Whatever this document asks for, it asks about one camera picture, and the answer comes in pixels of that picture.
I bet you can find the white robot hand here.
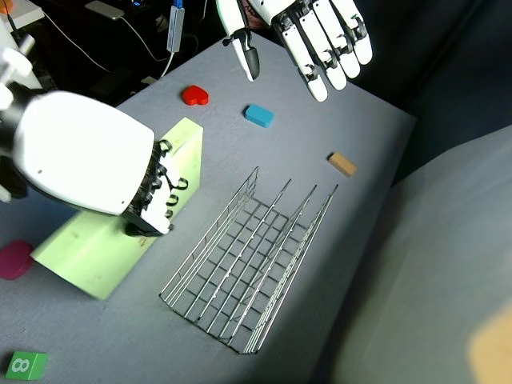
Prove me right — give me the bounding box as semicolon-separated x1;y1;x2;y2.
11;90;190;238
215;0;374;103

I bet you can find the light green thick book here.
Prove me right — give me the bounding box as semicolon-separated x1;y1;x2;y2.
30;117;205;300

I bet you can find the blue rounded block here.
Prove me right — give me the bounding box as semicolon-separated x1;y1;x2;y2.
243;104;276;130

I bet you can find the magenta round block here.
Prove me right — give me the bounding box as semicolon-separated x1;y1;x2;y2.
0;239;35;281

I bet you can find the red heart block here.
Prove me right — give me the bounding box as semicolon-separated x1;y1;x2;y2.
182;84;210;107

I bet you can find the silver usb hub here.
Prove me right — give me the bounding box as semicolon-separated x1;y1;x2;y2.
166;3;186;54

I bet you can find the tan wooden block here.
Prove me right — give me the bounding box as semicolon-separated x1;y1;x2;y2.
327;151;358;178

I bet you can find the flat silver device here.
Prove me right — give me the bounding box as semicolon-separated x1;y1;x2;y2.
84;0;126;22

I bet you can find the white desk top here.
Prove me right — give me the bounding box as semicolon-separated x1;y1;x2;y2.
0;0;46;30

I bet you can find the grey table cloth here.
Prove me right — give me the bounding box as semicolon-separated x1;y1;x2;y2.
0;31;418;384

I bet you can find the green block with number eight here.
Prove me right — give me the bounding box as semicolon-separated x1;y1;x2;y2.
5;350;50;381

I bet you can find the grey fabric cover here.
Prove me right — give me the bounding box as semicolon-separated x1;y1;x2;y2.
330;124;512;384

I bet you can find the blurred tan object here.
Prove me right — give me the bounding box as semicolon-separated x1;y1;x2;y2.
467;310;512;384

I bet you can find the white post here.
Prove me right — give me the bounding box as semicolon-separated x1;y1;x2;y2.
0;15;45;92

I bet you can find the thick white hub cable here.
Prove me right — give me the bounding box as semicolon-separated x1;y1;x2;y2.
159;50;177;80

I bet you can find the thin white device cable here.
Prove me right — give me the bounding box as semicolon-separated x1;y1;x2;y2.
118;14;169;63

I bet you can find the wire metal rack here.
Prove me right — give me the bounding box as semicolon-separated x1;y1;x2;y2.
158;166;340;355

